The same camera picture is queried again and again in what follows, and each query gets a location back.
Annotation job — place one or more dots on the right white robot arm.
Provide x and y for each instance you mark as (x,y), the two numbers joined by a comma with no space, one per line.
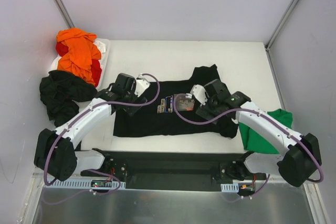
(298,157)

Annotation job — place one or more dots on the right grey cable duct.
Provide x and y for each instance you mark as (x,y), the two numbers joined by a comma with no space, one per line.
(230,188)

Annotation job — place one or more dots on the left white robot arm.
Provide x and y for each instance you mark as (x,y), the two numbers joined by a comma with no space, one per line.
(56,152)

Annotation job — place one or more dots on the white plastic bin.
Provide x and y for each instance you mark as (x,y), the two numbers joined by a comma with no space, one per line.
(98,87)

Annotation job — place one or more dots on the grey cable duct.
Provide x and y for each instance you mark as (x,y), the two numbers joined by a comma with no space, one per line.
(230,188)
(88,184)

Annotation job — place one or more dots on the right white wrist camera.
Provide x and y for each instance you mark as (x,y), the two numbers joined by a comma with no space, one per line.
(199,93)

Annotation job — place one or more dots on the left grey cable duct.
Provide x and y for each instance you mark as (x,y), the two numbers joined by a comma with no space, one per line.
(88,184)

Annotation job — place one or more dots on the orange t shirt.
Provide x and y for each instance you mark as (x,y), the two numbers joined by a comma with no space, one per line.
(76,38)

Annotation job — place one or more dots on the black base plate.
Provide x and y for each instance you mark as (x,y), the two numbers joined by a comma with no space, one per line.
(172,171)

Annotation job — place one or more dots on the black printed t shirt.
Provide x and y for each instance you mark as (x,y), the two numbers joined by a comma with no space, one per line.
(160,118)

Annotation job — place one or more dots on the plain black t shirt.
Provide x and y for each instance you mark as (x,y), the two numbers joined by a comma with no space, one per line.
(61,92)

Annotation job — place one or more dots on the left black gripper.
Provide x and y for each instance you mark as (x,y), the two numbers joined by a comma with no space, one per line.
(137,105)

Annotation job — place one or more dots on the green folded t shirt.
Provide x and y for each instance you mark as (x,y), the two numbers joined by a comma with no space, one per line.
(254,142)

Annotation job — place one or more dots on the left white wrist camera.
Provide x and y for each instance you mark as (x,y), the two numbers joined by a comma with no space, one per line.
(141,84)

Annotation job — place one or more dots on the red t shirt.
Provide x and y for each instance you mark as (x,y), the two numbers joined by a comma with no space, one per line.
(83,63)

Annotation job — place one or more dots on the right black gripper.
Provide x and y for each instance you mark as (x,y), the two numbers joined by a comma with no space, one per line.
(206,112)

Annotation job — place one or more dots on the right aluminium frame post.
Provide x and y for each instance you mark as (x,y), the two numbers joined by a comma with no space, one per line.
(281,24)

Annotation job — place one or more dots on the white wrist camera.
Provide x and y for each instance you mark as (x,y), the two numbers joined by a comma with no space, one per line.
(199,93)
(141,84)

